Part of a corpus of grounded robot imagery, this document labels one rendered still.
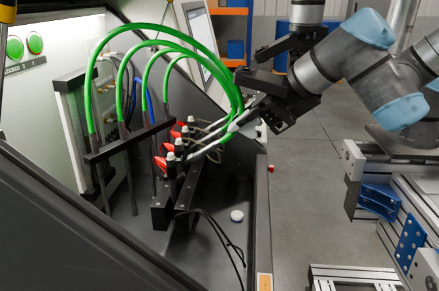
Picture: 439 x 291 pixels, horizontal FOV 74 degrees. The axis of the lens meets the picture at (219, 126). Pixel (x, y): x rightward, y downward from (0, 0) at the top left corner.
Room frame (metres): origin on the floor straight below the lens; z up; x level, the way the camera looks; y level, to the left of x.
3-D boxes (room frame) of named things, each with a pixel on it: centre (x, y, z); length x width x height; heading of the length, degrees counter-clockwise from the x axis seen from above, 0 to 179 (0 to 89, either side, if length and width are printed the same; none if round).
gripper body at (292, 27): (0.72, -0.21, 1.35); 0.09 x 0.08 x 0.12; 83
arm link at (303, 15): (0.72, -0.20, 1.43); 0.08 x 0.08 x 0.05
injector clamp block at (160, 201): (0.75, 0.11, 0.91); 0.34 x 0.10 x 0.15; 173
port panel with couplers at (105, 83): (0.91, 0.35, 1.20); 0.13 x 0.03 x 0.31; 173
